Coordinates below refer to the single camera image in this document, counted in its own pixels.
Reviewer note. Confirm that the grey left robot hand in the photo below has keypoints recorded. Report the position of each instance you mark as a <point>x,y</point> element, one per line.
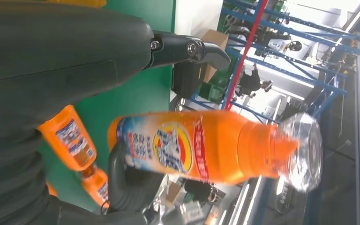
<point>49,56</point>

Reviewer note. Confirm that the black carrying case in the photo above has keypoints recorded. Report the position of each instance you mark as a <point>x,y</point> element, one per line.
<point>186,80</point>

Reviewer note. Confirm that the green plastic crate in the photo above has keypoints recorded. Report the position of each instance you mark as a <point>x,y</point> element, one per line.
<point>212,93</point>
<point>225,73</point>

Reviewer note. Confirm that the person with headset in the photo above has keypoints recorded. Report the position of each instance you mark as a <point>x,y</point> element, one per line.
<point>250,81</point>

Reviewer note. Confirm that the cardboard box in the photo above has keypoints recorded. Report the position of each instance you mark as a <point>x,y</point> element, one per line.
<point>215,36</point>

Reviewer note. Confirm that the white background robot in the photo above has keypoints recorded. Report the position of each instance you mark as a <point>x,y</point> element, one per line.
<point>279,45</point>

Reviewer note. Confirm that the blue metal shelving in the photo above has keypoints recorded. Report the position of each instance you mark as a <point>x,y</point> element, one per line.
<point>329,86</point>

